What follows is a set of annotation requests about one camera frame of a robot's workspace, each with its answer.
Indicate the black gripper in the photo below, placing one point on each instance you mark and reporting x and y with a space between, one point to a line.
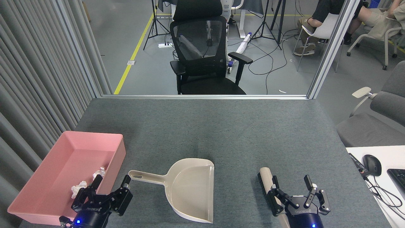
303 217
93 212

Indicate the white paper wad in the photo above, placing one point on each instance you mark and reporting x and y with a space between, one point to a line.
99 172
78 187

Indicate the beige brush with black bristles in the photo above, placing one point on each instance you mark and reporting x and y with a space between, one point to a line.
265 177

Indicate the beige plastic dustpan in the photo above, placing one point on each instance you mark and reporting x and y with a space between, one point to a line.
193 190

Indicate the pink plastic bin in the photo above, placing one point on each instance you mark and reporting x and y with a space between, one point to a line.
57 164

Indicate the black computer mouse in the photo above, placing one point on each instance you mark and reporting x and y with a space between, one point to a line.
372 164

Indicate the white desk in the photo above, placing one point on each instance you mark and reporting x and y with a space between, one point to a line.
389 158

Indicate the black keyboard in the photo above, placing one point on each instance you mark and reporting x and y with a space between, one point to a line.
398 179

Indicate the grey office chair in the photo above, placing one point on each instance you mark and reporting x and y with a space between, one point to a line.
373 129

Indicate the metal floor socket plate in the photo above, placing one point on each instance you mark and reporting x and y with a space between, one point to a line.
131 62

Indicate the black mesh office chair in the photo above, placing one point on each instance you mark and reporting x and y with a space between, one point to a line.
208 85

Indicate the grey curtain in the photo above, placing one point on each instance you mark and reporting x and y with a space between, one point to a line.
25 63

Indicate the white wrapped roll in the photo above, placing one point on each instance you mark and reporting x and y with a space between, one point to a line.
243 44

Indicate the white power strip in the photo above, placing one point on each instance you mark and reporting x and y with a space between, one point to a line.
164 45

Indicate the white plastic chair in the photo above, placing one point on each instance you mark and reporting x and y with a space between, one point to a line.
326 27

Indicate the white chair with wheels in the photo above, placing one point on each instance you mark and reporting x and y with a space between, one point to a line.
386 44

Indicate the black tripod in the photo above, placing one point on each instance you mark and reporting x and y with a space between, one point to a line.
265 22
154 19

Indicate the white desk leg column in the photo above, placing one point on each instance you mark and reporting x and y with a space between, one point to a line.
242 22

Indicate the person in black shirt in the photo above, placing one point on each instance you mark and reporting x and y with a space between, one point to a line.
326 9

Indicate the person in khaki shorts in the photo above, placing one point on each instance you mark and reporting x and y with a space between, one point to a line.
379 19

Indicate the dark cloth cover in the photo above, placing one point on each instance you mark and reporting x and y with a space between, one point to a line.
253 8

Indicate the white stand on wheels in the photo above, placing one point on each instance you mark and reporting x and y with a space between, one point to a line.
225 9

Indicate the silver table edge rail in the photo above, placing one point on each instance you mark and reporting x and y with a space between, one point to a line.
205 96

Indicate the silver slanted post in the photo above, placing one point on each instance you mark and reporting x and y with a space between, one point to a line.
332 47

